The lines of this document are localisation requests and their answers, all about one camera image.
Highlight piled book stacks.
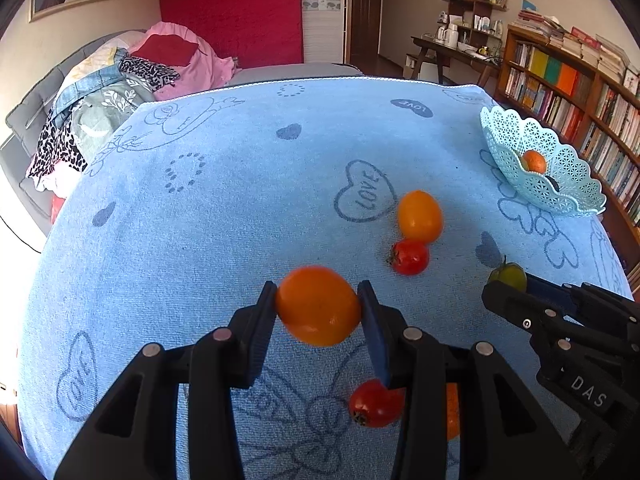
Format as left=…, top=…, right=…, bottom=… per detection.
left=510, top=9, right=640, bottom=81

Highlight green tomato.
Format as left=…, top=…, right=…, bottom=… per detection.
left=487, top=256, right=528, bottom=292

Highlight red mattress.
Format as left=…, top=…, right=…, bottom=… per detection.
left=158, top=0, right=305, bottom=68

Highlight white wardrobe panel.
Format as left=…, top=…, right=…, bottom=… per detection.
left=300, top=0, right=351, bottom=66

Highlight wooden bookcase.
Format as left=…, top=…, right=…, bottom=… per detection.
left=495, top=27, right=640, bottom=241

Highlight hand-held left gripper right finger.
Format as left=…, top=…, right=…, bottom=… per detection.
left=356, top=280, right=571, bottom=480

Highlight pink cloth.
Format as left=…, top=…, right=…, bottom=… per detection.
left=131, top=21, right=236, bottom=102

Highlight wooden desk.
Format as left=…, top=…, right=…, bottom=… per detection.
left=411, top=35, right=503, bottom=86

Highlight red cloth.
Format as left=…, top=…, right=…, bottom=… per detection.
left=131, top=35, right=197, bottom=63

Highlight leopard print cloth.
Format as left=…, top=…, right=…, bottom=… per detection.
left=117, top=56, right=181, bottom=92
left=26, top=120, right=88, bottom=186

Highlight large orange tomato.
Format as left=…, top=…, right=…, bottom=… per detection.
left=274, top=265, right=362, bottom=347

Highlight small red tomato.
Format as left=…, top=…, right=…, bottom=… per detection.
left=387, top=239, right=431, bottom=276

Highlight dark wooden door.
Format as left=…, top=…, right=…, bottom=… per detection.
left=350, top=0, right=383, bottom=63

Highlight grey floral cloth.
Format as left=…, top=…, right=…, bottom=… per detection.
left=70, top=75, right=156, bottom=161

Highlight wooden desktop shelf unit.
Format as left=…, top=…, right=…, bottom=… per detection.
left=440, top=0, right=508, bottom=36

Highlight blue printed towel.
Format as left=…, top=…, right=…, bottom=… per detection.
left=17, top=76, right=633, bottom=480

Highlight blue denim cloth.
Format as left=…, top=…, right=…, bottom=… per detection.
left=52, top=47, right=131, bottom=116

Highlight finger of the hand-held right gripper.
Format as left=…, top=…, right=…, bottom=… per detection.
left=525, top=272, right=640, bottom=328
left=481, top=280, right=573, bottom=356

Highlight orange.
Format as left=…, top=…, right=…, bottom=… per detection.
left=446, top=382, right=461, bottom=442
left=521, top=150, right=548, bottom=175

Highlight light blue lattice basket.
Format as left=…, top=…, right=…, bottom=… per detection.
left=480, top=105, right=607, bottom=217

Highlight rows of shelved books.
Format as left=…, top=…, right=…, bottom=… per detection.
left=502, top=42, right=640, bottom=211

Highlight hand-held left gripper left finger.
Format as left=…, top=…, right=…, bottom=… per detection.
left=54, top=280, right=278, bottom=480

